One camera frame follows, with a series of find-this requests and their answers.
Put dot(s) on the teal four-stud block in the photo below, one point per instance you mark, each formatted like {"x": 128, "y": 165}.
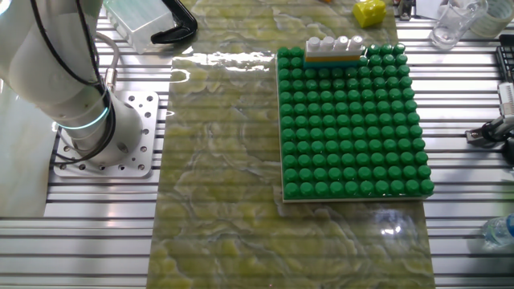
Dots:
{"x": 329, "y": 65}

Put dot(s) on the black bracket knob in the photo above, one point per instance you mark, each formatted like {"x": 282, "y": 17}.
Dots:
{"x": 509, "y": 152}

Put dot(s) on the black keyboard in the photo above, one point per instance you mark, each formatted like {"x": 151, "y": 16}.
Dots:
{"x": 507, "y": 60}

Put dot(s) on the green studded baseplate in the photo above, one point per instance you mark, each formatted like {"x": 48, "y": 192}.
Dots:
{"x": 353, "y": 140}

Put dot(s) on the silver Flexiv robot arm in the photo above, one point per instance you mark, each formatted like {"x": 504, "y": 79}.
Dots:
{"x": 40, "y": 60}

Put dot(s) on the clear tape roll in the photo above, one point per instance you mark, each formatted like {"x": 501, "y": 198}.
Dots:
{"x": 500, "y": 28}

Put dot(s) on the white four-stud block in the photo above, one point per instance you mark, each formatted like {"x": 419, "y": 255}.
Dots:
{"x": 333, "y": 48}

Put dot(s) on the translucent plastic box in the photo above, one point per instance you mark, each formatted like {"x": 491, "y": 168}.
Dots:
{"x": 140, "y": 24}

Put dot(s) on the green marble pattern mat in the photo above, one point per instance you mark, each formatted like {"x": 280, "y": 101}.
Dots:
{"x": 213, "y": 160}

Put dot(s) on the lime square block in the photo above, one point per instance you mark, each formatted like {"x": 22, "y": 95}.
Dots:
{"x": 369, "y": 14}

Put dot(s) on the clear plastic cup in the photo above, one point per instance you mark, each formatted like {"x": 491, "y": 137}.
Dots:
{"x": 451, "y": 24}

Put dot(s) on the yellow-orange four-stud block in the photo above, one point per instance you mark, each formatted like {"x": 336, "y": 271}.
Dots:
{"x": 333, "y": 59}

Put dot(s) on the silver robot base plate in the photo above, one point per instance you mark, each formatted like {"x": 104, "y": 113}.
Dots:
{"x": 148, "y": 104}

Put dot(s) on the clear water bottle blue cap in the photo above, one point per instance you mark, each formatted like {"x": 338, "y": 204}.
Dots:
{"x": 500, "y": 230}

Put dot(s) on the black C-clamp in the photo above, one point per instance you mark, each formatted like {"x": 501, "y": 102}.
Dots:
{"x": 184, "y": 28}

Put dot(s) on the metal camera bracket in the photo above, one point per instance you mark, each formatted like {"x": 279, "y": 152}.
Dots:
{"x": 482, "y": 134}

